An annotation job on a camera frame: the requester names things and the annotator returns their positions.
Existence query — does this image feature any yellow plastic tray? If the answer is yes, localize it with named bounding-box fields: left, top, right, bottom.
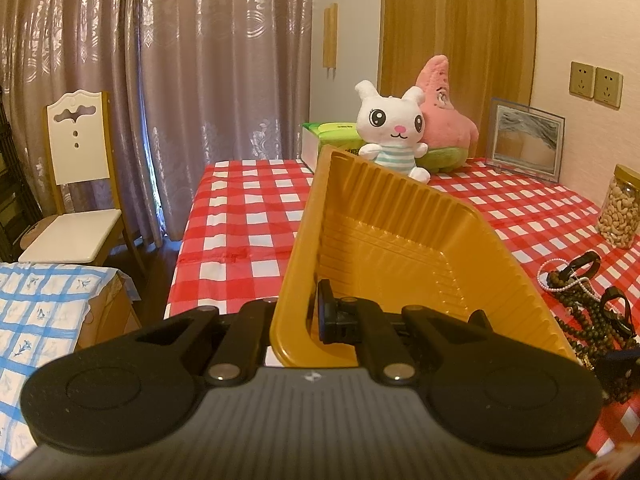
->
left=270, top=146, right=575, bottom=368

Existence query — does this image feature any white pearl necklace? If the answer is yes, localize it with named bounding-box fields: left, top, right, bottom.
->
left=536, top=257, right=601, bottom=302

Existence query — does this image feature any black wristwatch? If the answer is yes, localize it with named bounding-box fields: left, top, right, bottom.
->
left=559, top=250, right=601, bottom=282
left=599, top=286, right=637, bottom=339

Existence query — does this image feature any dark wooden bead necklace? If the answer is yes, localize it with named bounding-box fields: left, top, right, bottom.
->
left=546, top=268, right=640, bottom=406

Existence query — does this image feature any red checkered tablecloth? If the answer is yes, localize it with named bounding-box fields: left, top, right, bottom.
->
left=162, top=157, right=640, bottom=458

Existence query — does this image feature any green tissue pack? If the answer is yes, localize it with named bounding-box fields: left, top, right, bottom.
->
left=300, top=122, right=364, bottom=174

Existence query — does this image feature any white bunny plush toy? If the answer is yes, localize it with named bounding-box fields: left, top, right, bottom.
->
left=355, top=80, right=431, bottom=183

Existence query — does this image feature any blue checkered cloth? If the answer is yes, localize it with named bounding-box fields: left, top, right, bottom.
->
left=0, top=262, right=140, bottom=471

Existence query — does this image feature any pink starfish plush toy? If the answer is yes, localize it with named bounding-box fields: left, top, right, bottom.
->
left=416, top=54, right=480, bottom=174

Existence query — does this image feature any white wooden chair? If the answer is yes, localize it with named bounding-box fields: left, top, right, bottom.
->
left=18, top=89, right=145, bottom=273

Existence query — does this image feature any dark shelf rack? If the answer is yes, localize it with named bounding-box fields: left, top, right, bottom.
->
left=0, top=107, right=42, bottom=262

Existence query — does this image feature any jar of nuts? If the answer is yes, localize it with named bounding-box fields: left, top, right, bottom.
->
left=596, top=165, right=640, bottom=248

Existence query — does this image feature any grey patterned curtain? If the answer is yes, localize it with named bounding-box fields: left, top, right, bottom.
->
left=1, top=0, right=311, bottom=242

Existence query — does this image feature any wooden door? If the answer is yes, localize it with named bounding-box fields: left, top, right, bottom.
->
left=378, top=0, right=537, bottom=156

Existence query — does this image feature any glass picture frame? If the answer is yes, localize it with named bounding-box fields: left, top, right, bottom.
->
left=486, top=99, right=565, bottom=183

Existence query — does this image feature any wooden wardrobe handle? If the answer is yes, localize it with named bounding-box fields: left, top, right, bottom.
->
left=322, top=2, right=338, bottom=72

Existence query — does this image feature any left wall socket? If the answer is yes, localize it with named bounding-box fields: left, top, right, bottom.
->
left=570, top=61, right=596, bottom=100

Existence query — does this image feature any wall socket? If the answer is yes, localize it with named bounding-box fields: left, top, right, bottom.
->
left=570, top=61, right=596, bottom=100
left=593, top=67, right=624, bottom=110

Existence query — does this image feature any right wall socket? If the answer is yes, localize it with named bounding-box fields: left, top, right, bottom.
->
left=593, top=67, right=624, bottom=110

